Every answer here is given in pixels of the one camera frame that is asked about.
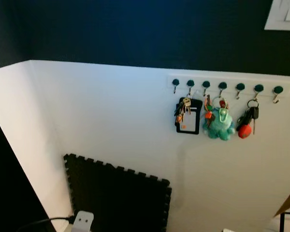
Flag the keys with teal plush toy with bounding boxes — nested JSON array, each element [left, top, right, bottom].
[[202, 95, 236, 141]]

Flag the keys with black card holder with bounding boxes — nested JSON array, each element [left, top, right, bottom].
[[174, 97, 202, 135]]

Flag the car key with red ball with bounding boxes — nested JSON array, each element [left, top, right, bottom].
[[236, 99, 260, 140]]

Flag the black foam puzzle mat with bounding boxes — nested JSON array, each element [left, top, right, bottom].
[[63, 153, 173, 232]]

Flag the white wall hook rail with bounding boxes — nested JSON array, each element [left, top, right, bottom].
[[167, 74, 290, 98]]

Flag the white wall switch plate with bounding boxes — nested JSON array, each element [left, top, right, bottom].
[[264, 0, 290, 31]]

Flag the black metal frame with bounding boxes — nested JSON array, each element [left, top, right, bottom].
[[279, 211, 290, 232]]

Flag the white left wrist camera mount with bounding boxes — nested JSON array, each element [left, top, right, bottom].
[[71, 211, 95, 232]]

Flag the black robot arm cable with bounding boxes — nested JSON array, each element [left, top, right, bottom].
[[16, 216, 76, 232]]

